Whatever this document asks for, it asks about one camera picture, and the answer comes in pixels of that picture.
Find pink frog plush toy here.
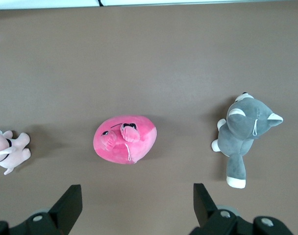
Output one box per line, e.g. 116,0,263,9
92,114,158,165

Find light pink puppy plush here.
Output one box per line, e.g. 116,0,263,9
0,126,31,176

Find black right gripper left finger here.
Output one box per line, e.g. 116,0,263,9
16,185,83,235

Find grey husky plush toy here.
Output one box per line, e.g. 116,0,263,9
211,92,284,189

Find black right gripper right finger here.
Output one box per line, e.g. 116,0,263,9
193,183,255,235

